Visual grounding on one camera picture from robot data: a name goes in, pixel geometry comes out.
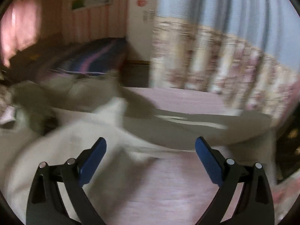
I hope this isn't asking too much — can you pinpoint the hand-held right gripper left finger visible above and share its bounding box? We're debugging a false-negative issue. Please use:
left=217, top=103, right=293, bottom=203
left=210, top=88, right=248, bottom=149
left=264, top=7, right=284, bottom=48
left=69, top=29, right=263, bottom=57
left=26, top=137, right=107, bottom=225

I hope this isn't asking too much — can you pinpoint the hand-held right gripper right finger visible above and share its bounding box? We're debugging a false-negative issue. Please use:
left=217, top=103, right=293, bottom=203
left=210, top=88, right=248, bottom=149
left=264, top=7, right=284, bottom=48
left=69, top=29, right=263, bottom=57
left=195, top=136, right=275, bottom=225

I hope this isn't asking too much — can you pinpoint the white and grey garment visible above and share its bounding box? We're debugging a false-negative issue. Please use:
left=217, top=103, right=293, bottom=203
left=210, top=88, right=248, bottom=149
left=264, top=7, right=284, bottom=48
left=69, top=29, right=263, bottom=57
left=0, top=80, right=279, bottom=225

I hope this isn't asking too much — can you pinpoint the pink floral bed sheet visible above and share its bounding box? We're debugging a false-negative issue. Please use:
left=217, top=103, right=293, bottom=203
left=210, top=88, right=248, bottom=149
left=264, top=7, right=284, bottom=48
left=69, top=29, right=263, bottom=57
left=0, top=84, right=300, bottom=225

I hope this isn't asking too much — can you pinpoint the dark wooden cabinet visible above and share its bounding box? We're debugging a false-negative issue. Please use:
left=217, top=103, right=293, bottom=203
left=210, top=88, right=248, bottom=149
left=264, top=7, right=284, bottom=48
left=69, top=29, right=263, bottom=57
left=277, top=122, right=300, bottom=181

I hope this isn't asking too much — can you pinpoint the purple and blue striped blanket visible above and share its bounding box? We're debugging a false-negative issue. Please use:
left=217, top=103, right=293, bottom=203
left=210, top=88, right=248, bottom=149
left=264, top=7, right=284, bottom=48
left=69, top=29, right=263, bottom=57
left=48, top=37, right=128, bottom=77

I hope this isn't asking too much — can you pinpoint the floral and blue curtain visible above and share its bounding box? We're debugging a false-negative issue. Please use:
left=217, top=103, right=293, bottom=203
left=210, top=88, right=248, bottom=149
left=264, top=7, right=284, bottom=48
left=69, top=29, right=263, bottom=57
left=150, top=0, right=300, bottom=132

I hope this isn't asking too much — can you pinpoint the dark brown sofa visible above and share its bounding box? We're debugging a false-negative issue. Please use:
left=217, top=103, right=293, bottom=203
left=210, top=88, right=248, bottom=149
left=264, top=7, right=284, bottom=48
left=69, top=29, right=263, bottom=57
left=0, top=37, right=71, bottom=82

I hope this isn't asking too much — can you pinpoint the pink curtain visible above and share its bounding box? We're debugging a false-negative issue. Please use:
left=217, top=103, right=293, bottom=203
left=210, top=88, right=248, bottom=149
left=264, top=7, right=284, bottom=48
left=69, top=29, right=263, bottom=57
left=0, top=0, right=41, bottom=67

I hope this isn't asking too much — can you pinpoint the white wall switch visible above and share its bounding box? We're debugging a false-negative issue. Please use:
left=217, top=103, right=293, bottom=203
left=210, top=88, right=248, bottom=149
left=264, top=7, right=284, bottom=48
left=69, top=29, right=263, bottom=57
left=143, top=9, right=156, bottom=21

